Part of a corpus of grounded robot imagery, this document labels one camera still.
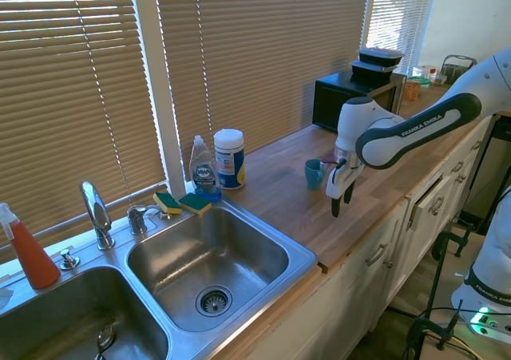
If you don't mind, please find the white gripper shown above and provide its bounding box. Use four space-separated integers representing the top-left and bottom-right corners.
325 156 364 218

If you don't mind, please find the teal plastic cup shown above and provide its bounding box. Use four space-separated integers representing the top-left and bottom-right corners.
304 158 325 191

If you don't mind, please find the metal sink drain strainer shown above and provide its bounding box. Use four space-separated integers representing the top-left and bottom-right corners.
195 284 233 318

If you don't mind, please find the stainless steel double sink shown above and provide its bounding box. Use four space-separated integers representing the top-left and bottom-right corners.
0 198 319 360

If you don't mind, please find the small chrome sink knob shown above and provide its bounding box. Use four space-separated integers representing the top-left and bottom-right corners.
59 248 81 271

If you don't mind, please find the white kitchen cabinet unit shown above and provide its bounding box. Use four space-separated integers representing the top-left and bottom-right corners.
239 116 494 360

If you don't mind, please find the black microwave oven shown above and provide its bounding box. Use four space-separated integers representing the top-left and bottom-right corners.
311 71 408 134

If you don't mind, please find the black C clamp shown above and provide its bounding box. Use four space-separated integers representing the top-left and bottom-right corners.
406 299 465 352
430 223 475 262

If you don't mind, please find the white wipes canister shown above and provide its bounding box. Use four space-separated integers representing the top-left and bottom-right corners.
213 128 246 191

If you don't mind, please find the orange plastic jar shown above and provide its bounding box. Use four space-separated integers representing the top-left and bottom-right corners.
402 77 422 102

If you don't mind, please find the clear Dawn dish soap bottle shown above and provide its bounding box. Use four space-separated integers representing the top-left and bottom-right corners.
188 135 222 202

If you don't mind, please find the yellow green sponge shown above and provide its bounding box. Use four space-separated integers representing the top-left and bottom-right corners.
178 192 213 217
153 192 183 216

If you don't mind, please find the clear container green lid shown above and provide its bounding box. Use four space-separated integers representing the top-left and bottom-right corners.
413 63 436 89

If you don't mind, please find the wide tan window blind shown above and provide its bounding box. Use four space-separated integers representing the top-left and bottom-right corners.
0 0 169 264
153 0 373 170

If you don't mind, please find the narrow tan window blind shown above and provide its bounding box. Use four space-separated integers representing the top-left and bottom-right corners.
365 0 438 77

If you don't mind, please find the chrome kitchen faucet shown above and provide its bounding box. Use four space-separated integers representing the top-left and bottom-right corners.
79 180 117 251

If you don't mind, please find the metal spoon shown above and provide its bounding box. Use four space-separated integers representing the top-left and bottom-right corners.
93 323 117 360

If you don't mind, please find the orange spray bottle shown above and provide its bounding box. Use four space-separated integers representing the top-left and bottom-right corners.
0 202 61 290

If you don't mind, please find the black wire basket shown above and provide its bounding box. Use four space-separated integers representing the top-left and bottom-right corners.
440 54 478 86

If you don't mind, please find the white window frame post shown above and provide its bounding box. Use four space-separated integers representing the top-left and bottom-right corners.
133 0 188 196

